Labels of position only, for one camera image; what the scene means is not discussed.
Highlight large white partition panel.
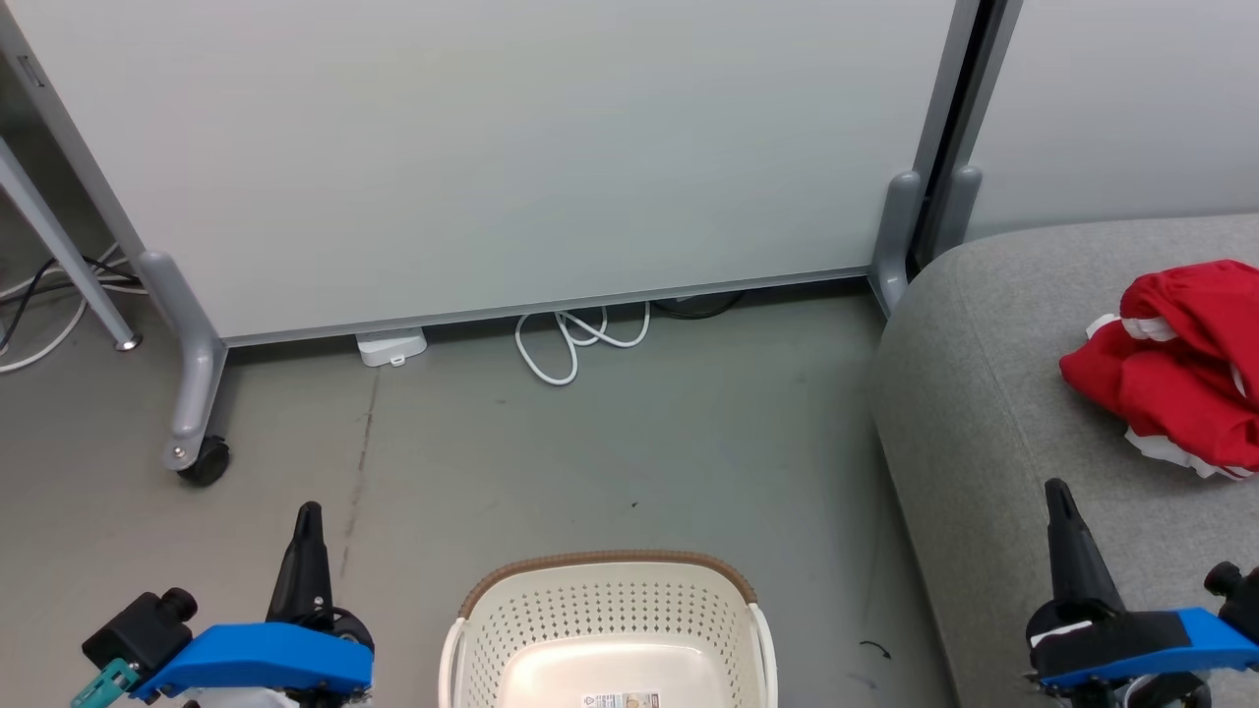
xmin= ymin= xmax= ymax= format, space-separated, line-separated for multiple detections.
xmin=0 ymin=0 xmax=985 ymax=347

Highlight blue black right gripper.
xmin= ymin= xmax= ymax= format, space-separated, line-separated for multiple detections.
xmin=1025 ymin=479 xmax=1259 ymax=708

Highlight black cable under partition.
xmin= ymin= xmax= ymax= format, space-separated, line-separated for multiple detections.
xmin=651 ymin=290 xmax=744 ymax=321

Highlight grey partition leg with caster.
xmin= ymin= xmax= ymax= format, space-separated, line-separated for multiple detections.
xmin=136 ymin=251 xmax=229 ymax=471

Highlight red shorts with white lining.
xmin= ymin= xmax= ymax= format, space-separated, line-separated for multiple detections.
xmin=1059 ymin=313 xmax=1259 ymax=481

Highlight white looped floor cable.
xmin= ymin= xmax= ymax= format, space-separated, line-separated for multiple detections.
xmin=514 ymin=303 xmax=652 ymax=386

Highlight white partition panel dark post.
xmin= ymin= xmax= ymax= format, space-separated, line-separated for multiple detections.
xmin=925 ymin=0 xmax=1259 ymax=244

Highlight teal left cable connector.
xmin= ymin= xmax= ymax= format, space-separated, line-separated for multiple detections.
xmin=69 ymin=657 xmax=141 ymax=708

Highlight cream perforated laundry basket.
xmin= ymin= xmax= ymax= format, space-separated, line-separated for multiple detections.
xmin=438 ymin=551 xmax=780 ymax=708

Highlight white power adapter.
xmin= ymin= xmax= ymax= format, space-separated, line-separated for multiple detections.
xmin=356 ymin=329 xmax=429 ymax=368

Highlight black caster wheel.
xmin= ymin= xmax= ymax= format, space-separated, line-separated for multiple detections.
xmin=177 ymin=438 xmax=232 ymax=488

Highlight grey metal table leg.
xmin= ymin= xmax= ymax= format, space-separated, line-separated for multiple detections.
xmin=0 ymin=138 xmax=142 ymax=352

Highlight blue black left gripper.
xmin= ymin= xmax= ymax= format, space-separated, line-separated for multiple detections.
xmin=131 ymin=501 xmax=378 ymax=708

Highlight grey fabric sofa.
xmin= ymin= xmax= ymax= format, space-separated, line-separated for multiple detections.
xmin=870 ymin=214 xmax=1259 ymax=708

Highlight black floor cable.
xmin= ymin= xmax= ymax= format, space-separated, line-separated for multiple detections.
xmin=0 ymin=256 xmax=139 ymax=350

